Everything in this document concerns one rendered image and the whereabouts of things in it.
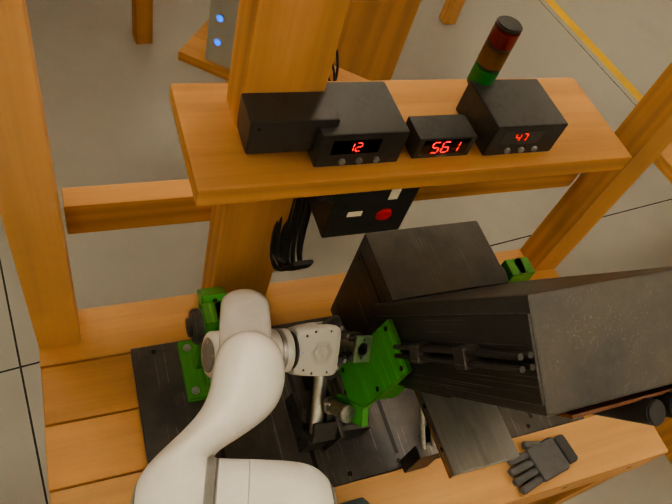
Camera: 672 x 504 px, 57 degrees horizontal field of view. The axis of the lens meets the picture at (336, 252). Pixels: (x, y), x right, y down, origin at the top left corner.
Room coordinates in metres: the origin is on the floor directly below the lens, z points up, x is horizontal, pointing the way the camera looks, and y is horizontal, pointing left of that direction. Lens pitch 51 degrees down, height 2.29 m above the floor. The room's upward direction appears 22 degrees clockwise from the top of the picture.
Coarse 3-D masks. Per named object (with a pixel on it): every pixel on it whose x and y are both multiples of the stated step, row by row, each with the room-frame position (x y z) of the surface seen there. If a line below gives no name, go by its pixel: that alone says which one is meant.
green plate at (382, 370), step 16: (384, 336) 0.68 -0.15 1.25; (384, 352) 0.66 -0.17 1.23; (400, 352) 0.65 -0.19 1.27; (352, 368) 0.66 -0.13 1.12; (368, 368) 0.65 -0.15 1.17; (384, 368) 0.63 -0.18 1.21; (400, 368) 0.62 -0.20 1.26; (352, 384) 0.63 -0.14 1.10; (368, 384) 0.62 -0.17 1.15; (384, 384) 0.61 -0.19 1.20; (352, 400) 0.61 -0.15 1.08; (368, 400) 0.60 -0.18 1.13
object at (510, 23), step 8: (504, 16) 1.09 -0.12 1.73; (496, 24) 1.07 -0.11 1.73; (504, 24) 1.06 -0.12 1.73; (512, 24) 1.07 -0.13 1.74; (520, 24) 1.08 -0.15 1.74; (496, 32) 1.05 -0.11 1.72; (504, 32) 1.05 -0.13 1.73; (512, 32) 1.05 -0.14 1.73; (520, 32) 1.06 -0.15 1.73; (488, 40) 1.06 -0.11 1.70; (496, 40) 1.05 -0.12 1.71; (504, 40) 1.05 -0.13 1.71; (512, 40) 1.05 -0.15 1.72; (496, 48) 1.05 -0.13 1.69; (504, 48) 1.05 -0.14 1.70; (512, 48) 1.07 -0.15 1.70
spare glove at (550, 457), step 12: (528, 444) 0.76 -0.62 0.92; (540, 444) 0.78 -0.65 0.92; (552, 444) 0.79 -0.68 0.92; (564, 444) 0.80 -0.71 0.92; (528, 456) 0.73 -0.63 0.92; (540, 456) 0.74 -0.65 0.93; (552, 456) 0.76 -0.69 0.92; (564, 456) 0.77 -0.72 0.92; (576, 456) 0.78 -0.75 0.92; (516, 468) 0.69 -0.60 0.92; (528, 468) 0.70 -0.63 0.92; (540, 468) 0.71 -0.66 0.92; (552, 468) 0.73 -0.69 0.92; (564, 468) 0.74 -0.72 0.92; (516, 480) 0.66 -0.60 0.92; (540, 480) 0.69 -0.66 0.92; (528, 492) 0.65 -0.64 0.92
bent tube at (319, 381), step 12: (360, 336) 0.68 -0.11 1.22; (372, 336) 0.69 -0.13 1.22; (348, 348) 0.67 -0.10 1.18; (360, 348) 0.68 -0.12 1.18; (360, 360) 0.64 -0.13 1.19; (324, 384) 0.64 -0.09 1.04; (312, 396) 0.62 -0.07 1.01; (324, 396) 0.63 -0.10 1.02; (312, 408) 0.60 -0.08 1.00; (312, 420) 0.58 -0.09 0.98
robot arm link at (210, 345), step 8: (208, 336) 0.51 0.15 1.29; (216, 336) 0.51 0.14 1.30; (272, 336) 0.57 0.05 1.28; (280, 336) 0.58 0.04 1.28; (208, 344) 0.50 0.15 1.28; (216, 344) 0.50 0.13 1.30; (280, 344) 0.56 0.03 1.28; (208, 352) 0.49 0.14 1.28; (216, 352) 0.49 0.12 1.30; (208, 360) 0.48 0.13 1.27; (208, 368) 0.47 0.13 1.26; (208, 376) 0.46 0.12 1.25
